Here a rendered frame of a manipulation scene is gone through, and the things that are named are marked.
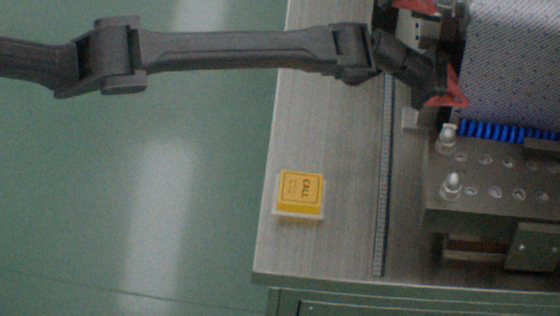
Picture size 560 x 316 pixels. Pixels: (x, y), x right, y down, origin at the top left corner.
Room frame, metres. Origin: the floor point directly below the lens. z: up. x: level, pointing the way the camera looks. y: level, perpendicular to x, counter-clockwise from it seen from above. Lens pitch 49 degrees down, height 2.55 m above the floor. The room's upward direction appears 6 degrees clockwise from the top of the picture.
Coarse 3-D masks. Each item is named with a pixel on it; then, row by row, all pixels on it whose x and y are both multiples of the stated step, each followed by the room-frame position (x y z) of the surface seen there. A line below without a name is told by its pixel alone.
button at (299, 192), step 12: (288, 180) 1.35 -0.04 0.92; (300, 180) 1.35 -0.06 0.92; (312, 180) 1.35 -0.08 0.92; (288, 192) 1.32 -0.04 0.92; (300, 192) 1.33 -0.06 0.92; (312, 192) 1.33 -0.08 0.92; (276, 204) 1.30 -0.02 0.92; (288, 204) 1.30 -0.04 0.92; (300, 204) 1.30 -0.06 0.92; (312, 204) 1.30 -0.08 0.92
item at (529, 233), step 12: (516, 228) 1.22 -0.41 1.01; (528, 228) 1.21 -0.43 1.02; (540, 228) 1.21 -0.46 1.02; (552, 228) 1.21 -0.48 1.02; (516, 240) 1.21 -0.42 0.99; (528, 240) 1.21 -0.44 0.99; (540, 240) 1.20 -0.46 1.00; (552, 240) 1.20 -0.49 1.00; (516, 252) 1.21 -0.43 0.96; (528, 252) 1.20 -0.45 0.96; (540, 252) 1.20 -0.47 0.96; (552, 252) 1.20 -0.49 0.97; (504, 264) 1.21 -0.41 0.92; (516, 264) 1.21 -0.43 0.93; (528, 264) 1.20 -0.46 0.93; (540, 264) 1.20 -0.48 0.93; (552, 264) 1.20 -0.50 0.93
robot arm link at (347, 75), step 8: (360, 24) 1.44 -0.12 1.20; (368, 32) 1.43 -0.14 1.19; (368, 40) 1.42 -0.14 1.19; (368, 48) 1.41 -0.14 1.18; (368, 56) 1.40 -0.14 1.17; (368, 64) 1.39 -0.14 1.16; (344, 72) 1.36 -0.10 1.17; (352, 72) 1.36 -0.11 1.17; (360, 72) 1.36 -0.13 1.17; (368, 72) 1.37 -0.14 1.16; (376, 72) 1.43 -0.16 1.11; (344, 80) 1.36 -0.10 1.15; (352, 80) 1.37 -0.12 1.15; (360, 80) 1.43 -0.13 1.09
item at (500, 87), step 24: (480, 72) 1.43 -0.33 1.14; (504, 72) 1.42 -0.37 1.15; (528, 72) 1.42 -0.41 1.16; (552, 72) 1.42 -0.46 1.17; (480, 96) 1.43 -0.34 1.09; (504, 96) 1.42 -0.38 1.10; (528, 96) 1.42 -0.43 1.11; (552, 96) 1.42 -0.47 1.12; (480, 120) 1.42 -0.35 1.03; (504, 120) 1.42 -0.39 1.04; (528, 120) 1.42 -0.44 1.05; (552, 120) 1.42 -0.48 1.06
